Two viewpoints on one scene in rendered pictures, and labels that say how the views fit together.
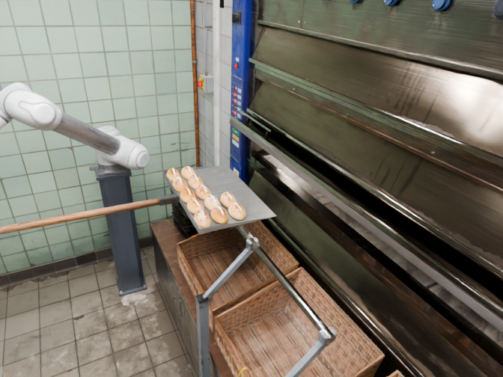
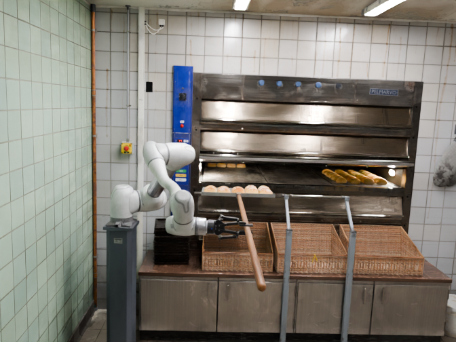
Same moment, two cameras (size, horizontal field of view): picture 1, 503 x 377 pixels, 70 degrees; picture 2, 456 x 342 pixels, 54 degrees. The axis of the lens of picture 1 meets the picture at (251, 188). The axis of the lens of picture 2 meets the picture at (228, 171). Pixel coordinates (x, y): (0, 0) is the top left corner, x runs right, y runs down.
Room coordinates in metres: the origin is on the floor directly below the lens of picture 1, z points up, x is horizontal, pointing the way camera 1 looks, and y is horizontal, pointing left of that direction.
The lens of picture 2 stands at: (0.00, 3.24, 1.87)
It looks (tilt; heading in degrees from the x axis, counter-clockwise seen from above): 9 degrees down; 297
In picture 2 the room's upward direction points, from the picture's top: 2 degrees clockwise
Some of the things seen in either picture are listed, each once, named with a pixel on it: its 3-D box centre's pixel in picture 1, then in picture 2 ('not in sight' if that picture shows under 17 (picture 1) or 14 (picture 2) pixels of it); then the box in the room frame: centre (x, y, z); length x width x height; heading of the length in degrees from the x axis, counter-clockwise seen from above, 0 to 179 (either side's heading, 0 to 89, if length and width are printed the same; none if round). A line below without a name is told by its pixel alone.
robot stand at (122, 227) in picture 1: (123, 231); (121, 291); (2.02, 0.89, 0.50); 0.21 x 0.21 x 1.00; 26
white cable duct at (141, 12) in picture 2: (216, 88); (140, 148); (2.35, 0.26, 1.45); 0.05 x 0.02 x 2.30; 29
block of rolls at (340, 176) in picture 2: not in sight; (353, 176); (0.85, -1.10, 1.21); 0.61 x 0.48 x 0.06; 119
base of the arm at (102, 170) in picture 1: (108, 164); (121, 220); (2.01, 0.91, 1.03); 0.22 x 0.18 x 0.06; 116
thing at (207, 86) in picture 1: (206, 83); (127, 147); (2.43, 0.34, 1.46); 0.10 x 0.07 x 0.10; 29
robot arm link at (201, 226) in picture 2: not in sight; (201, 226); (1.12, 1.32, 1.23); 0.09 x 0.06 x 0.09; 118
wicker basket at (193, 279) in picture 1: (233, 262); (236, 244); (1.51, 0.08, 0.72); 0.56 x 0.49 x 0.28; 29
